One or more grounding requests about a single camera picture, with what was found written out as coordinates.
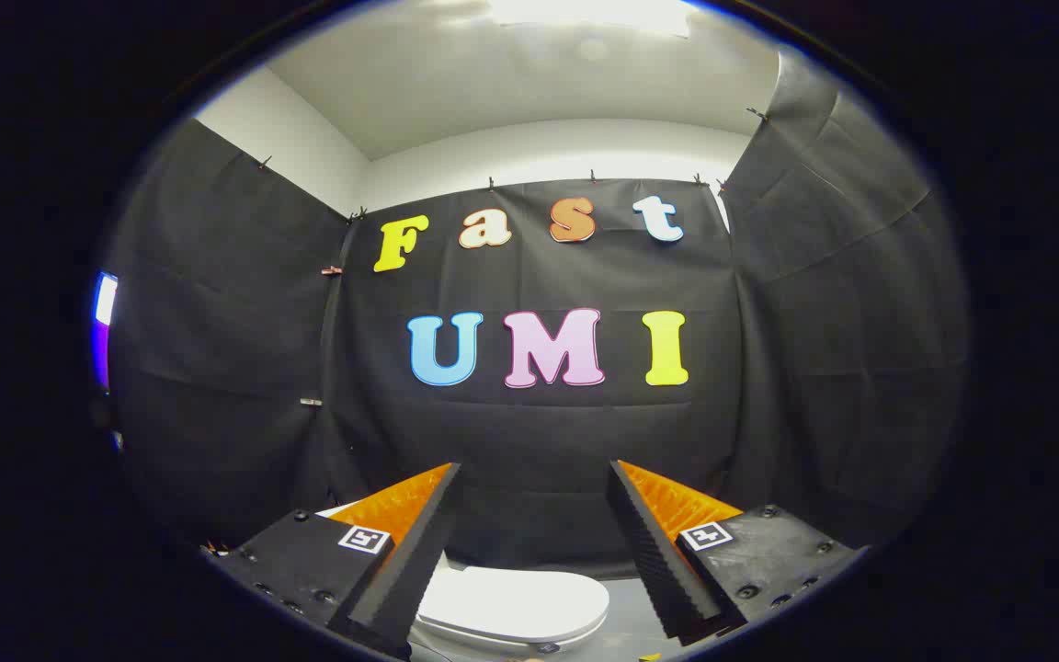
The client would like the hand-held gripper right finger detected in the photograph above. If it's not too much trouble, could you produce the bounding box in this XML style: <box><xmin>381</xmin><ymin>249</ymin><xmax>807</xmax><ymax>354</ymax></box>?
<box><xmin>607</xmin><ymin>460</ymin><xmax>869</xmax><ymax>646</ymax></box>

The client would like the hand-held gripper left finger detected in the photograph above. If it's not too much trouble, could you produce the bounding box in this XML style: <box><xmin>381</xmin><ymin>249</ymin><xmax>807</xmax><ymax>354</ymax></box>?
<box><xmin>203</xmin><ymin>462</ymin><xmax>462</xmax><ymax>661</ymax></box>

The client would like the white toilet lid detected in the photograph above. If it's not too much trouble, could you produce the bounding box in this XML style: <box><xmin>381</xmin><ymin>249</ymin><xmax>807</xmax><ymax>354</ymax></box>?
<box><xmin>415</xmin><ymin>565</ymin><xmax>610</xmax><ymax>643</ymax></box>

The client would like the white toilet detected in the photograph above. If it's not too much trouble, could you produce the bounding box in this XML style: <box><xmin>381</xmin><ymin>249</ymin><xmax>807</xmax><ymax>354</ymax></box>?
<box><xmin>316</xmin><ymin>503</ymin><xmax>609</xmax><ymax>658</ymax></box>

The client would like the white toilet seat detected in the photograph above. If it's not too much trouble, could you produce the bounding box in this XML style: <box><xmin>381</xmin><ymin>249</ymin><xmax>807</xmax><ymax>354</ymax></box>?
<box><xmin>417</xmin><ymin>614</ymin><xmax>606</xmax><ymax>652</ymax></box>

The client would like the black backdrop cloth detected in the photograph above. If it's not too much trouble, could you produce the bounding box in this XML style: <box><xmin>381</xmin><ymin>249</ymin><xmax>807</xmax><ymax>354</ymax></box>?
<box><xmin>102</xmin><ymin>46</ymin><xmax>970</xmax><ymax>582</ymax></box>

